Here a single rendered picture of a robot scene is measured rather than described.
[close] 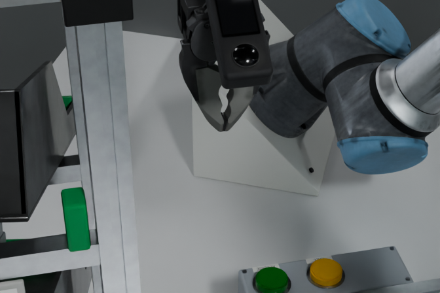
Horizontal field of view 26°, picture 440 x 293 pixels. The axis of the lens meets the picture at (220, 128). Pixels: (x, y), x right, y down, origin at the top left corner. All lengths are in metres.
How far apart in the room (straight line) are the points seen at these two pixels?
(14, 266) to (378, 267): 0.78
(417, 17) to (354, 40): 2.38
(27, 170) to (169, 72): 1.24
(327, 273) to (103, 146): 0.76
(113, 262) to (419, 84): 0.80
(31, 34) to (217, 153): 2.21
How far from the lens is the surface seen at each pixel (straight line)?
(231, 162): 1.47
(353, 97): 1.32
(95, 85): 0.44
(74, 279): 0.74
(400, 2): 3.82
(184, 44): 0.93
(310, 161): 1.49
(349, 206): 1.47
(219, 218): 1.44
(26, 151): 0.53
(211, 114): 0.98
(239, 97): 0.98
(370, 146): 1.28
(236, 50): 0.86
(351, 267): 1.23
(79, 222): 0.49
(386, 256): 1.25
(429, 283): 1.23
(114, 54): 0.43
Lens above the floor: 1.82
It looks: 36 degrees down
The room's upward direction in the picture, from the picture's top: straight up
